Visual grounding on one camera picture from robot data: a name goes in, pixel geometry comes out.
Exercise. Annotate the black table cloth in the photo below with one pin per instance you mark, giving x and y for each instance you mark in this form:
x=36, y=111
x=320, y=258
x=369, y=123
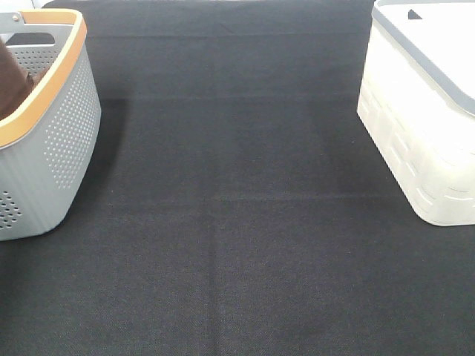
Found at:
x=235, y=204

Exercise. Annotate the white plastic storage basket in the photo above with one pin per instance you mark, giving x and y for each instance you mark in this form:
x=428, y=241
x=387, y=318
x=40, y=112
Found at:
x=416, y=101

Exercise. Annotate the grey perforated laundry basket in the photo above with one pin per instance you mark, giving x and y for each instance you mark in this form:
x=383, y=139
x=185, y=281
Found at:
x=47, y=143

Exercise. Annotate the brown microfibre towel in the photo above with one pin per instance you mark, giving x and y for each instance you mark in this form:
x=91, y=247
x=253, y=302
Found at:
x=15, y=83

